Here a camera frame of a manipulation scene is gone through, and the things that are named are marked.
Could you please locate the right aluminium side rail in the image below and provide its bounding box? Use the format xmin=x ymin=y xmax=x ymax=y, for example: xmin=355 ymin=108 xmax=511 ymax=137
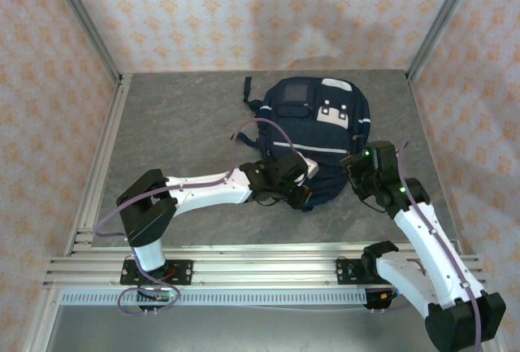
xmin=405 ymin=74 xmax=464 ymax=255

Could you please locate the aluminium side rail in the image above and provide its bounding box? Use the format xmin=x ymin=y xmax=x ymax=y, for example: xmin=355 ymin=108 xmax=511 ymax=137
xmin=405 ymin=74 xmax=464 ymax=255
xmin=64 ymin=74 xmax=133 ymax=256

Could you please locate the left aluminium corner post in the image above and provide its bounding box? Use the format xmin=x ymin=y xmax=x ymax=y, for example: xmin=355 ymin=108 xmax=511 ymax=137
xmin=42 ymin=0 xmax=123 ymax=85

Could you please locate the white slotted cable duct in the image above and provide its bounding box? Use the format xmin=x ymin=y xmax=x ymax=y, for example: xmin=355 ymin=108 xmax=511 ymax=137
xmin=60 ymin=289 xmax=369 ymax=307

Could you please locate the aluminium cross rail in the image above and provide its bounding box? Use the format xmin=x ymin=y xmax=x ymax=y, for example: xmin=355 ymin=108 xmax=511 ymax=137
xmin=42 ymin=240 xmax=488 ymax=290

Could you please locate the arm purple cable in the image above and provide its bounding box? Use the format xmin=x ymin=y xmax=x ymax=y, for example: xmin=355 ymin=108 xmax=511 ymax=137
xmin=371 ymin=140 xmax=488 ymax=347
xmin=93 ymin=118 xmax=310 ymax=317

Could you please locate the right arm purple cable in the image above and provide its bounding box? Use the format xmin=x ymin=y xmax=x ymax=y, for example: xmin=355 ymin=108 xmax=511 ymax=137
xmin=371 ymin=140 xmax=488 ymax=347

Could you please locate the aluminium corner post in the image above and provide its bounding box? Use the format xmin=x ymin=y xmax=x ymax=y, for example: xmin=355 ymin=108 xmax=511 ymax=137
xmin=405 ymin=0 xmax=485 ymax=81
xmin=42 ymin=0 xmax=123 ymax=85

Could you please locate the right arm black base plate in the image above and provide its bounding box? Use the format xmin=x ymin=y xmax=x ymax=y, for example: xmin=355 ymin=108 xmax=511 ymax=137
xmin=336 ymin=258 xmax=366 ymax=287

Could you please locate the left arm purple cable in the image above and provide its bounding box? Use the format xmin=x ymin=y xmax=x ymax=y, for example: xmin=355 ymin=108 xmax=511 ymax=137
xmin=93 ymin=118 xmax=310 ymax=317

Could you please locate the grey metal sheet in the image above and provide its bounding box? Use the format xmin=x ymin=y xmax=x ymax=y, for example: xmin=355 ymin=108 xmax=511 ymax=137
xmin=44 ymin=305 xmax=431 ymax=352

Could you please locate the navy blue backpack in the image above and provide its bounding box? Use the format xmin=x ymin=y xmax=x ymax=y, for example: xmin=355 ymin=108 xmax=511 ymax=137
xmin=231 ymin=76 xmax=371 ymax=211

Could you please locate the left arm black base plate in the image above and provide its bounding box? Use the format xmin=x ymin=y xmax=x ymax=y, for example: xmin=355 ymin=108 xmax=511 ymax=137
xmin=120 ymin=259 xmax=194 ymax=287

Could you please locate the right aluminium corner post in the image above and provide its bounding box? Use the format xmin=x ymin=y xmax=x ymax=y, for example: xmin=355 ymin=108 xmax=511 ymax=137
xmin=405 ymin=0 xmax=485 ymax=81

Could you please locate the left aluminium side rail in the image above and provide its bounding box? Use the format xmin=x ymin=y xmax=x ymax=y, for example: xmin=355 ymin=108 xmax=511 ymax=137
xmin=64 ymin=74 xmax=133 ymax=256

